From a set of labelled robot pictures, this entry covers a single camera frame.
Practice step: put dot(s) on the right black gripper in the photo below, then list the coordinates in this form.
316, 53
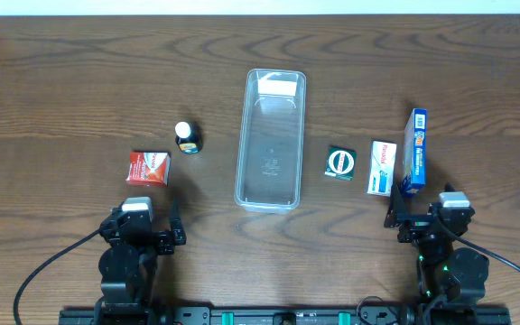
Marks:
421, 226

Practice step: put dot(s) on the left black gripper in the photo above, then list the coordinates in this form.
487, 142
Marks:
150, 236

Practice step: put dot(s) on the blue tall box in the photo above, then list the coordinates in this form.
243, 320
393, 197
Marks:
414, 169

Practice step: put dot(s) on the white Panadol box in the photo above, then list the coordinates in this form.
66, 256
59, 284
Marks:
382, 168

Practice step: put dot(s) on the red Panadol box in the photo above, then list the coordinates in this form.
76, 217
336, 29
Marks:
149, 169

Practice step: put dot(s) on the green round-logo box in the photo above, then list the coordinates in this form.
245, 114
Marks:
340, 163

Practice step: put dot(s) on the dark bottle white cap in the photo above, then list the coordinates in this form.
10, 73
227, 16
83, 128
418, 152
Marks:
188, 138

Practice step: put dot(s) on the clear plastic container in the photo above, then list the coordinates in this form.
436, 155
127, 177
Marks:
269, 160

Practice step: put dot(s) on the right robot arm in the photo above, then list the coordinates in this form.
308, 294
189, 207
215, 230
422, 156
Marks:
449, 279

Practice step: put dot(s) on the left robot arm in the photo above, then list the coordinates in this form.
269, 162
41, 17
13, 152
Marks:
128, 267

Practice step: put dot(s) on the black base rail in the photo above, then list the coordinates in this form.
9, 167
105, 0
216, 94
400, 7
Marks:
369, 314

